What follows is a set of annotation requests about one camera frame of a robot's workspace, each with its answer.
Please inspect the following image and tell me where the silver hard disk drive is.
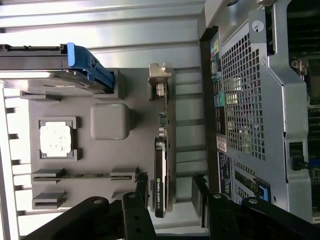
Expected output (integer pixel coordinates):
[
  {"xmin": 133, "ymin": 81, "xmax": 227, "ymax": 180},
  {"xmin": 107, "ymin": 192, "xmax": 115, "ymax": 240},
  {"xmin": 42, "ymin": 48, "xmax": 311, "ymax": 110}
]
[{"xmin": 0, "ymin": 43, "xmax": 111, "ymax": 96}]

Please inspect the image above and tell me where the green RAM stick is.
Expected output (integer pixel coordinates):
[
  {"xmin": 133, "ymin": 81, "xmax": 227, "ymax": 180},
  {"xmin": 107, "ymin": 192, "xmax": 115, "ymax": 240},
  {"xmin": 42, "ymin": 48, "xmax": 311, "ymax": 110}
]
[{"xmin": 32, "ymin": 173, "xmax": 133, "ymax": 180}]

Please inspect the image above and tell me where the grey plastic parts rack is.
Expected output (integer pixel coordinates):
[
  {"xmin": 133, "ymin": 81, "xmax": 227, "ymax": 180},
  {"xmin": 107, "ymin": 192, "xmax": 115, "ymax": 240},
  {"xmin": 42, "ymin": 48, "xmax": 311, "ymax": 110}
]
[{"xmin": 18, "ymin": 68, "xmax": 176, "ymax": 226}]

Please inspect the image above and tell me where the open dark PC case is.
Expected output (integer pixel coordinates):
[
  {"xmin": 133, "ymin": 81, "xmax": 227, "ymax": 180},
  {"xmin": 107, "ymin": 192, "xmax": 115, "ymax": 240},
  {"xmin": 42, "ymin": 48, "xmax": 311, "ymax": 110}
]
[{"xmin": 198, "ymin": 0, "xmax": 320, "ymax": 226}]

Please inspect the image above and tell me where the green Dell motherboard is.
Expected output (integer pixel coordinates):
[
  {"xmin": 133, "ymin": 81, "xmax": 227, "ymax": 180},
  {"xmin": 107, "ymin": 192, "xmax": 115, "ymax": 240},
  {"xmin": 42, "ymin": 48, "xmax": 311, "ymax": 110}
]
[{"xmin": 287, "ymin": 0, "xmax": 320, "ymax": 221}]

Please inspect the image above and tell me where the silver CPU chip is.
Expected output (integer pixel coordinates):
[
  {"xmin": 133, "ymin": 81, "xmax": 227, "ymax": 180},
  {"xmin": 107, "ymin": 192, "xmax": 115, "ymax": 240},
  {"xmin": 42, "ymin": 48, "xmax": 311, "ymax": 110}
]
[{"xmin": 39, "ymin": 123, "xmax": 78, "ymax": 155}]

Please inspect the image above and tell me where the CPU socket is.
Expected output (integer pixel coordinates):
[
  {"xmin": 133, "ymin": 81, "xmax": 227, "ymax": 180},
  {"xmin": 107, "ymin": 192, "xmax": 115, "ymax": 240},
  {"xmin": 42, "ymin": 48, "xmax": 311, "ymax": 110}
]
[{"xmin": 291, "ymin": 56, "xmax": 320, "ymax": 106}]

